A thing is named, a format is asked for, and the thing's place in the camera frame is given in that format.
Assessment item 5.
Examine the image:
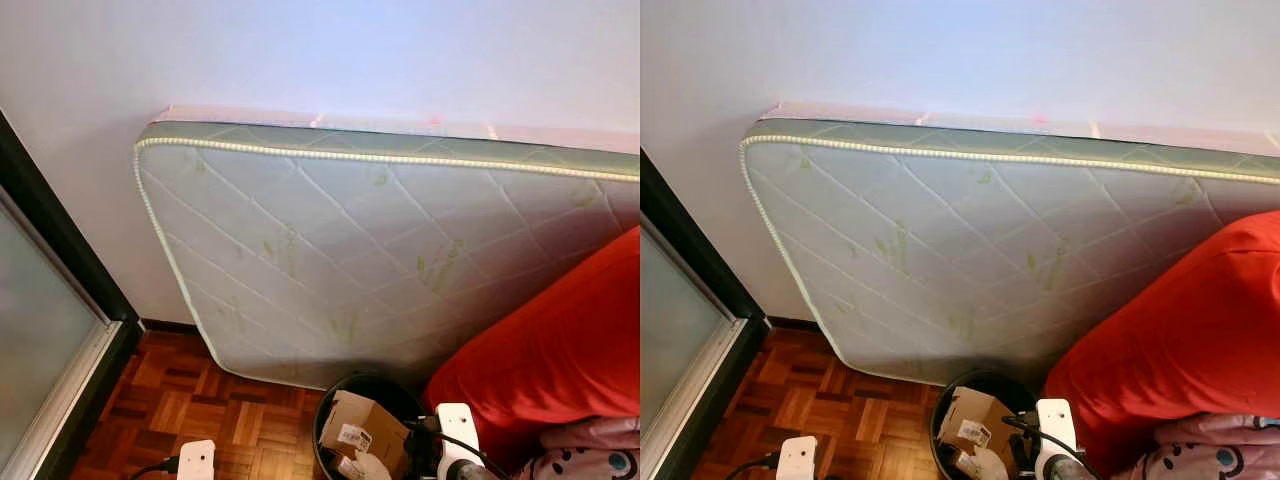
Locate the black waste bin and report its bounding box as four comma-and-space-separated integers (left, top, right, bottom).
930, 370, 1046, 480
313, 372, 431, 480

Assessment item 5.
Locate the pale green quilted mattress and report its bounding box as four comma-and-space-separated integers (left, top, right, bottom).
133, 120, 640, 393
740, 118, 1280, 389

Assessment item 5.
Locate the pink cartoon print blanket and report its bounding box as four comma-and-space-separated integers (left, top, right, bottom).
520, 416, 640, 480
1120, 413, 1280, 480

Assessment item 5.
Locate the black framed frosted glass door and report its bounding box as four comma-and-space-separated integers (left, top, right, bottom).
640, 150, 769, 480
0, 110, 144, 480

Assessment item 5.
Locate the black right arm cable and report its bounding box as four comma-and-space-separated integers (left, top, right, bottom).
1003, 412, 1101, 480
405, 413, 513, 480

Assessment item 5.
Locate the brown cardboard box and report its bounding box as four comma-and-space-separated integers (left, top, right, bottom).
937, 387, 1021, 480
319, 390, 411, 480

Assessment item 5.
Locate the red folded mattress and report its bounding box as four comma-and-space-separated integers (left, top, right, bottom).
422, 226, 640, 471
1043, 210, 1280, 476

